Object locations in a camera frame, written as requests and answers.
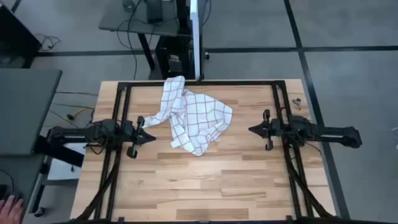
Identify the large grey desk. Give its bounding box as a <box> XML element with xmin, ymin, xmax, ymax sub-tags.
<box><xmin>0</xmin><ymin>68</ymin><xmax>63</xmax><ymax>202</ymax></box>

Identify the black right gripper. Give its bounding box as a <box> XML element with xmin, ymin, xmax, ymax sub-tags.
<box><xmin>248</xmin><ymin>108</ymin><xmax>282</xmax><ymax>151</ymax></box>

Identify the white red-checked towel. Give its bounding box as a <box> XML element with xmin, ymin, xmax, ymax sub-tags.
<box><xmin>141</xmin><ymin>75</ymin><xmax>234</xmax><ymax>157</ymax></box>

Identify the black metal table frame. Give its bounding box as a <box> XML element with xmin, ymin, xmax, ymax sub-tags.
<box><xmin>76</xmin><ymin>80</ymin><xmax>336</xmax><ymax>222</ymax></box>

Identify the grey desk with black legs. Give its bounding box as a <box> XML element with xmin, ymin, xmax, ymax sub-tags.
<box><xmin>98</xmin><ymin>0</ymin><xmax>188</xmax><ymax>72</ymax></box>

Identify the hanging black cable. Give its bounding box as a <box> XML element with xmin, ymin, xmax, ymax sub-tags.
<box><xmin>116</xmin><ymin>0</ymin><xmax>156</xmax><ymax>80</ymax></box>

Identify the yellow cable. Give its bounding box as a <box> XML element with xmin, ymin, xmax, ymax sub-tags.
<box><xmin>66</xmin><ymin>107</ymin><xmax>95</xmax><ymax>121</ymax></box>

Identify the black box on desk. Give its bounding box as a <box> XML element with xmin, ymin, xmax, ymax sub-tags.
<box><xmin>145</xmin><ymin>0</ymin><xmax>165</xmax><ymax>24</ymax></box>

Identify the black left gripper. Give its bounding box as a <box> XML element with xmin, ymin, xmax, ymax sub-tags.
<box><xmin>126</xmin><ymin>116</ymin><xmax>157</xmax><ymax>159</ymax></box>

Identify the black computer tower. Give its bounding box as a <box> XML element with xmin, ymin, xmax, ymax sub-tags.
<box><xmin>155</xmin><ymin>35</ymin><xmax>196</xmax><ymax>80</ymax></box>

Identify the white vertical post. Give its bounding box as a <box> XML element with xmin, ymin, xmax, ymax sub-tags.
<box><xmin>190</xmin><ymin>0</ymin><xmax>201</xmax><ymax>80</ymax></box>

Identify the black vertical column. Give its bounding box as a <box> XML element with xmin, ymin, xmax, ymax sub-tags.
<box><xmin>176</xmin><ymin>0</ymin><xmax>192</xmax><ymax>37</ymax></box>

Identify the dark cabinet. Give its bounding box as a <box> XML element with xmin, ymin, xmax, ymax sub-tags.
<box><xmin>0</xmin><ymin>2</ymin><xmax>42</xmax><ymax>70</ymax></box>

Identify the tangled black floor cable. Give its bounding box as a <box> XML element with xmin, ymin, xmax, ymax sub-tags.
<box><xmin>35</xmin><ymin>33</ymin><xmax>62</xmax><ymax>52</ymax></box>

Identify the person's hand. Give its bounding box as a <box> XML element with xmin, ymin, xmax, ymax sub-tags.
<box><xmin>0</xmin><ymin>195</ymin><xmax>26</xmax><ymax>224</ymax></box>

